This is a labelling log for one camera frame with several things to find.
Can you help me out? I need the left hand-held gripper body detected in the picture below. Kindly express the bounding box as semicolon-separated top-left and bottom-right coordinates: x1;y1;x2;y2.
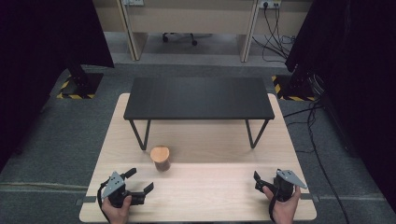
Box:
101;171;147;209

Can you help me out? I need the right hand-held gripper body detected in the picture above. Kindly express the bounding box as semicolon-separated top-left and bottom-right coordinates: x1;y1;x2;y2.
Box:
273;168;309;203

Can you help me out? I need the brown wooden cup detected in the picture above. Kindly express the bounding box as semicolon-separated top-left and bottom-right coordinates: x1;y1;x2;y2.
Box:
149;145;172;173

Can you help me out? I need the person's right hand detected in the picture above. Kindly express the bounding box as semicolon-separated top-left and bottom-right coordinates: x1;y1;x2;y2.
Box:
262;185;303;224

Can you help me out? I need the person's left hand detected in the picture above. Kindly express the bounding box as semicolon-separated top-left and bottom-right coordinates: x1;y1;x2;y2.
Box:
101;195;134;224

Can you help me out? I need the grey tape strip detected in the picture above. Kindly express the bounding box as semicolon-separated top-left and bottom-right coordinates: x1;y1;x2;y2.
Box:
75;195;98;206
300;192;321;203

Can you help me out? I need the black stand base striped tape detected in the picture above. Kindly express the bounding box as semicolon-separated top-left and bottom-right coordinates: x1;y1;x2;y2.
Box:
56;60;105;100
271;64;318;103

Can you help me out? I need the black shelf with metal legs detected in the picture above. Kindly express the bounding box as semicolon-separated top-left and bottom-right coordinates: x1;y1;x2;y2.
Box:
122;77;276;151

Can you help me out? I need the black curtain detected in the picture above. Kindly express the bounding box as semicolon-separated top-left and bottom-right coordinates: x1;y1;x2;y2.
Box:
284;0;396;204
0;0;115;173

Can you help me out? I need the black office chair base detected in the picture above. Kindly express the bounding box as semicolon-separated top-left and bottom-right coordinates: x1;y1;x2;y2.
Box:
161;32;199;48

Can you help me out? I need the beige office desk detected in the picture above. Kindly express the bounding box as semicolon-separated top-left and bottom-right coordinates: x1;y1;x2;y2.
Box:
116;0;262;63

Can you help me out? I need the black gripper strap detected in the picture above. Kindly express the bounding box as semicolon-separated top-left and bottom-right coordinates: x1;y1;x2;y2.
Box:
96;181;112;224
268;188;280;223

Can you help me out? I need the black floor cable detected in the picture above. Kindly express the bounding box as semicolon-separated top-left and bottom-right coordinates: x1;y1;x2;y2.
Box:
282;101;352;224

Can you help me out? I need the black cables bundle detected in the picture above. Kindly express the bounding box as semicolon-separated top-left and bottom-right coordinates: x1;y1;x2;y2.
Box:
251;3;297;63

